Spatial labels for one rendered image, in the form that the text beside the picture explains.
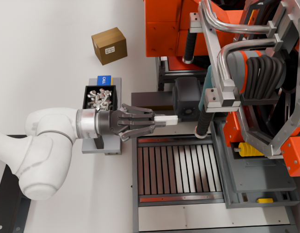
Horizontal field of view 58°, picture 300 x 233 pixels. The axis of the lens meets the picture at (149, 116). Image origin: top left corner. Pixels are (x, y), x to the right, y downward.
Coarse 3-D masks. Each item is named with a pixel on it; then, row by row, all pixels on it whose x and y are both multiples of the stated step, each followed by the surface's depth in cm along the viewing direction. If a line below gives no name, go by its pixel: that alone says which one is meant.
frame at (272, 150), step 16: (256, 0) 90; (272, 0) 89; (288, 0) 71; (256, 16) 100; (240, 112) 109; (240, 128) 109; (256, 128) 105; (288, 128) 73; (256, 144) 95; (272, 144) 83
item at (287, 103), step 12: (276, 0) 93; (264, 24) 103; (264, 36) 108; (264, 48) 111; (288, 72) 98; (288, 84) 97; (288, 96) 92; (264, 108) 111; (276, 108) 102; (288, 108) 92; (264, 120) 107; (276, 120) 107; (276, 132) 101
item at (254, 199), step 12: (216, 120) 161; (216, 132) 159; (216, 144) 154; (216, 156) 155; (228, 168) 146; (228, 180) 143; (228, 192) 139; (252, 192) 139; (264, 192) 139; (276, 192) 137; (288, 192) 139; (228, 204) 136; (240, 204) 134; (252, 204) 135; (264, 204) 136; (276, 204) 137; (288, 204) 138
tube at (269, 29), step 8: (208, 0) 86; (208, 8) 84; (280, 8) 74; (208, 16) 82; (280, 16) 75; (216, 24) 80; (224, 24) 79; (232, 24) 79; (272, 24) 79; (232, 32) 80; (240, 32) 80; (248, 32) 79; (256, 32) 79; (264, 32) 79; (272, 32) 79
